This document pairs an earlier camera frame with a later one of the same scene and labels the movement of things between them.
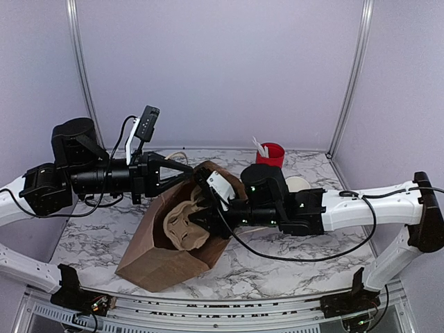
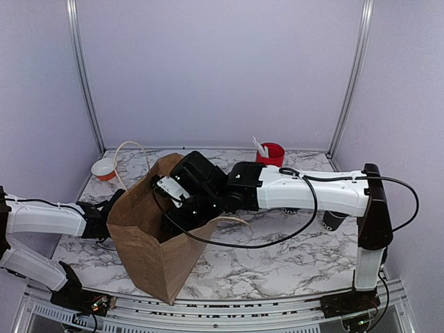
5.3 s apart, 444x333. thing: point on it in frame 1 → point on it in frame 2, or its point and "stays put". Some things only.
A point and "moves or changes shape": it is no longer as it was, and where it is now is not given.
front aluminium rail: (36, 311) stays put
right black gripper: (212, 216) → (182, 223)
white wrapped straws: (263, 151) stays put
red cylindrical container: (276, 155) stays put
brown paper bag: (151, 259) moves or changes shape
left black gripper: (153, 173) → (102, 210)
